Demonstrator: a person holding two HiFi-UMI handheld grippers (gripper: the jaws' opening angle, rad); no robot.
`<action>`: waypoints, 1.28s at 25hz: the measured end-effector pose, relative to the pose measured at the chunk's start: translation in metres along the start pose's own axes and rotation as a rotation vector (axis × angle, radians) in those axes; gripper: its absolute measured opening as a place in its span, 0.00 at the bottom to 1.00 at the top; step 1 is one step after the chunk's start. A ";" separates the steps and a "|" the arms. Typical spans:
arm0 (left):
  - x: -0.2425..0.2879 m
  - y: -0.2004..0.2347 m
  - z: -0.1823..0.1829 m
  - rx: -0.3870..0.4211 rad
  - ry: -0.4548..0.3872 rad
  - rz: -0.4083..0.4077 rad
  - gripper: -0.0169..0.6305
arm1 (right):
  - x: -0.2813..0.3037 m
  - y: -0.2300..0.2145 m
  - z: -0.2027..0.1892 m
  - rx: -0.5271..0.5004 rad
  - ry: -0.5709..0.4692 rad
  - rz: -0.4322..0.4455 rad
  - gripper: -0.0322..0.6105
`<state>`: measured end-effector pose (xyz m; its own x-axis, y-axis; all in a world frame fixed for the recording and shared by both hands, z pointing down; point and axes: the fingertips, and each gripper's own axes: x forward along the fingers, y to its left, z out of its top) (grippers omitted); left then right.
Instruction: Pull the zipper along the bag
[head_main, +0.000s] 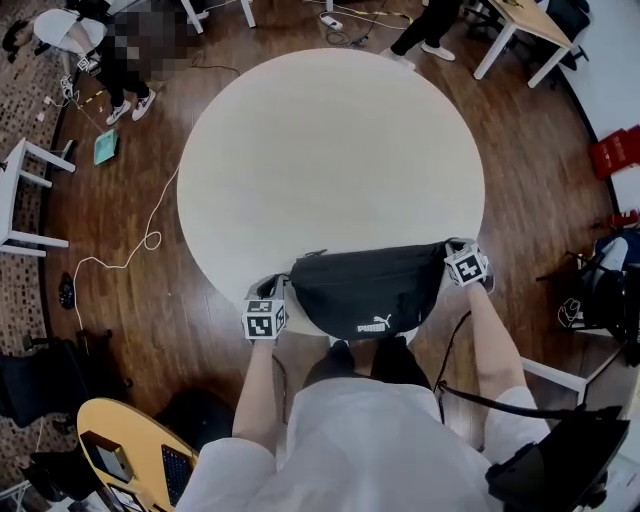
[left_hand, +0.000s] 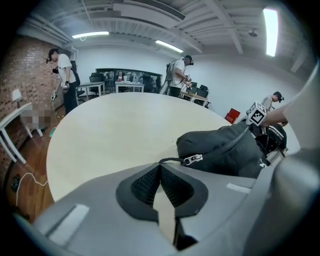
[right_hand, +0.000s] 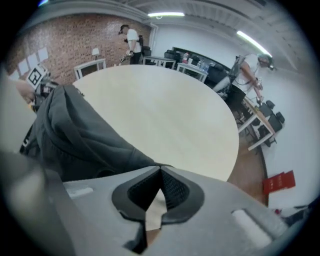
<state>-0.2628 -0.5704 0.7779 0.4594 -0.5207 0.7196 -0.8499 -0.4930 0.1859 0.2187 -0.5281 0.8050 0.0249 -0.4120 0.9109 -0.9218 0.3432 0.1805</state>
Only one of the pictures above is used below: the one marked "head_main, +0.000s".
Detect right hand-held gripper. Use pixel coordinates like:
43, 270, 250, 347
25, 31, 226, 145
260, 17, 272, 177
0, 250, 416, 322
443, 238, 490, 288

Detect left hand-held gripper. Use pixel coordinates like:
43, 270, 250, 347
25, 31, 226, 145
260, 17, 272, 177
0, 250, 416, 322
241, 273, 293, 342

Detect black Puma waist bag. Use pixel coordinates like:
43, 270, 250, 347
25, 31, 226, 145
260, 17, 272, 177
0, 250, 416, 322
289, 239, 452, 342

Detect person's left forearm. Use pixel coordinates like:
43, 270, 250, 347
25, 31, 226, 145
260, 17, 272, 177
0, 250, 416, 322
231, 337, 283, 455

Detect person's right forearm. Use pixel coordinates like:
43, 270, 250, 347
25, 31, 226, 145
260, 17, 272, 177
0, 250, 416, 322
466, 283, 531, 402

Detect person's black trousers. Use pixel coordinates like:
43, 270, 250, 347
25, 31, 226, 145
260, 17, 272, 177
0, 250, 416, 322
303, 337, 432, 392

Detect round white table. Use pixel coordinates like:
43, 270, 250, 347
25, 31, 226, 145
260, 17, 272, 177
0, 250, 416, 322
176, 47, 487, 338

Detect black round stool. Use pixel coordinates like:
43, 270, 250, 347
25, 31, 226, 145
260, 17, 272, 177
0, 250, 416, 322
153, 386, 237, 454

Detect black office chair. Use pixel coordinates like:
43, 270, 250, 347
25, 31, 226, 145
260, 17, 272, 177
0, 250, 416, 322
0, 328, 134, 432
546, 0, 592, 65
535, 233, 640, 354

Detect red white bag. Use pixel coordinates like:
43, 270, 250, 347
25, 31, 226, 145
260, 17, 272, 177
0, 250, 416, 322
606, 205, 640, 230

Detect red box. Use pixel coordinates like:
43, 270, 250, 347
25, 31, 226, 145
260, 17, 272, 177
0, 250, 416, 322
586, 126, 640, 182

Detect person's white shirt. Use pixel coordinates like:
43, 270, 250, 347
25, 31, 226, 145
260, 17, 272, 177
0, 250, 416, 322
173, 376, 552, 512

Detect round yellow table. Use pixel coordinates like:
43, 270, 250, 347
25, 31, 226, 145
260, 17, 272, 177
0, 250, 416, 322
76, 397, 201, 512

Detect black round floor device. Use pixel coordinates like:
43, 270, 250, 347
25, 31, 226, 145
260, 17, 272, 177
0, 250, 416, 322
58, 271, 76, 312

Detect black keyboard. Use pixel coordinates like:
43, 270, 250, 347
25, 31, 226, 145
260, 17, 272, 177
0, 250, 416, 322
159, 443, 195, 508

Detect black box with screen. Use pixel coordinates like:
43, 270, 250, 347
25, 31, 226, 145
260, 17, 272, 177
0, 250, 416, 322
78, 428, 135, 485

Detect wood-top white desk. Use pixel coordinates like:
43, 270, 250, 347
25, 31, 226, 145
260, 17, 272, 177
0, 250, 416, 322
472, 0, 575, 90

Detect black equipment pouch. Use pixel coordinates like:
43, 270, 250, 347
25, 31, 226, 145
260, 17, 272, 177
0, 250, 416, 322
485, 383, 632, 512

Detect white side table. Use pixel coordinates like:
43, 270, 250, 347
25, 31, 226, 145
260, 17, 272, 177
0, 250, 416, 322
0, 136, 77, 259

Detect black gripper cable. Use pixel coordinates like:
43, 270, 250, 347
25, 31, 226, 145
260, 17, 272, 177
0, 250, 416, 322
433, 309, 474, 427
271, 353, 290, 427

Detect white floor cable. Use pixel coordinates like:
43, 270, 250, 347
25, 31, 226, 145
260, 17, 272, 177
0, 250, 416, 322
72, 167, 181, 334

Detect white frame table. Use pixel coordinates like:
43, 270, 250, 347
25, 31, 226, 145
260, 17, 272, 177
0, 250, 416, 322
519, 344, 629, 407

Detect yellow black striped cable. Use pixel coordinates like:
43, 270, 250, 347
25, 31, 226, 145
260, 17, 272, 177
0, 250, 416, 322
343, 5, 415, 27

